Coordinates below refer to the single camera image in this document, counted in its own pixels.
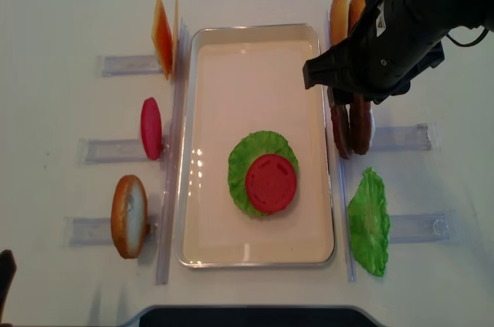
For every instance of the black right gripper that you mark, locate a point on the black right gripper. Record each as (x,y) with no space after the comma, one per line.
(389,46)

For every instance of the brown meat patty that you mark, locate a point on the brown meat patty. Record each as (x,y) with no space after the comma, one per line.
(341,130)
(360,124)

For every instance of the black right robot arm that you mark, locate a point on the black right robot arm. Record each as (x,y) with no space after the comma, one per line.
(446,15)

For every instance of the green lettuce leaf on tray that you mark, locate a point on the green lettuce leaf on tray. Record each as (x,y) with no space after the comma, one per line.
(244,154)

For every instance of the red tomato slice on tray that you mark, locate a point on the red tomato slice on tray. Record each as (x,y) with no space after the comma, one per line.
(271,183)

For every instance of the standing green lettuce leaf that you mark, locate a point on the standing green lettuce leaf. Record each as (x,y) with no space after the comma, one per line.
(370,224)

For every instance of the orange cheese slice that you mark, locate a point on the orange cheese slice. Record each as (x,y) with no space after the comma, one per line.
(162,38)

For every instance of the standing red tomato slice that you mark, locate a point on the standing red tomato slice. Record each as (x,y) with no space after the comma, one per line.
(151,129)

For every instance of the left bread bun slice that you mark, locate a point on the left bread bun slice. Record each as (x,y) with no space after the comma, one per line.
(129,216)

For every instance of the white metal tray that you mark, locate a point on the white metal tray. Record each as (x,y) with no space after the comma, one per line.
(243,80)

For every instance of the clear left long strip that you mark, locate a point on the clear left long strip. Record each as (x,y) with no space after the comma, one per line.
(173,158)

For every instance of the black device at bottom edge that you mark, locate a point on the black device at bottom edge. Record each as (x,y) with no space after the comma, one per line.
(253,316)

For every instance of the dark brown object left edge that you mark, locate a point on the dark brown object left edge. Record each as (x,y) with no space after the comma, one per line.
(8,269)

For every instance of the clear patty holder rail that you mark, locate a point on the clear patty holder rail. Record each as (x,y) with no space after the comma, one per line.
(423,136)

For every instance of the clear lettuce holder rail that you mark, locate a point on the clear lettuce holder rail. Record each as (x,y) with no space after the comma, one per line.
(423,228)

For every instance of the clear cheese holder rail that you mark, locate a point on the clear cheese holder rail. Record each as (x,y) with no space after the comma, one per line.
(129,65)

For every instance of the clear tomato holder rail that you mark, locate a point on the clear tomato holder rail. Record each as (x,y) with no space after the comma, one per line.
(110,151)

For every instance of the clear left bread holder rail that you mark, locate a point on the clear left bread holder rail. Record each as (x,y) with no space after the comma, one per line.
(83,231)

